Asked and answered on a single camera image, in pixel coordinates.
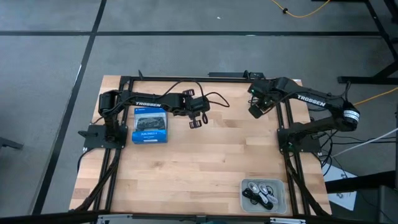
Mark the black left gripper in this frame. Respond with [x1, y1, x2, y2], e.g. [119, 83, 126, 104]
[182, 88, 211, 129]

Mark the white USB-C cable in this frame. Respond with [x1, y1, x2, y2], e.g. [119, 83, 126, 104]
[248, 182, 261, 196]

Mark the grey USB-C cable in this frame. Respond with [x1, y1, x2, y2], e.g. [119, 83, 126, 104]
[258, 182, 279, 205]

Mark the blue game controller box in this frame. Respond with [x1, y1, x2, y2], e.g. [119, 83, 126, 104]
[131, 106, 169, 145]

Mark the grey plastic bin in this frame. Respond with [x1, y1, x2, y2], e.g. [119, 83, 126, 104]
[239, 178, 287, 215]

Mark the black furniture beam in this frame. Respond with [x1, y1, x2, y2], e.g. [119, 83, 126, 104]
[325, 170, 398, 224]

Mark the white paper sheet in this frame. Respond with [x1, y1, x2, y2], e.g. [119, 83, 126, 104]
[322, 164, 358, 212]

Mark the black crossbar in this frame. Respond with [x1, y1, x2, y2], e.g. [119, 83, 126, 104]
[0, 210, 398, 224]

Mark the dark furniture leg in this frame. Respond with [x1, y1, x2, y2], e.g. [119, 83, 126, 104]
[0, 136, 24, 151]

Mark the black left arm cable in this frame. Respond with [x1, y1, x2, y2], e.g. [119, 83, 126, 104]
[161, 79, 231, 108]

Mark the black aluminium table frame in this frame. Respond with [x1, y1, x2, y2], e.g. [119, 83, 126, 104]
[70, 74, 332, 218]

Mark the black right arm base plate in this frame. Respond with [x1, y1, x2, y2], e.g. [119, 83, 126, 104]
[277, 127, 322, 154]

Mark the yellow floor cable with clip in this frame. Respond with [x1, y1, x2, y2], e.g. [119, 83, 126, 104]
[269, 0, 331, 19]

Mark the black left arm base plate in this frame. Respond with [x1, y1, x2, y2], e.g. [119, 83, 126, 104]
[77, 123, 129, 149]

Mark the black desk frame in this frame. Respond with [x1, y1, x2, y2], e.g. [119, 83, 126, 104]
[312, 0, 398, 85]

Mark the white floor cable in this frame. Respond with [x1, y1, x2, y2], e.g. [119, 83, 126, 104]
[331, 127, 398, 158]

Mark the silver bracket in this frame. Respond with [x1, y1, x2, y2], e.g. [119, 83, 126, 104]
[96, 213, 134, 224]
[269, 217, 307, 224]

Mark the black floor cable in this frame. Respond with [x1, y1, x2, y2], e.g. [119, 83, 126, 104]
[329, 134, 398, 146]

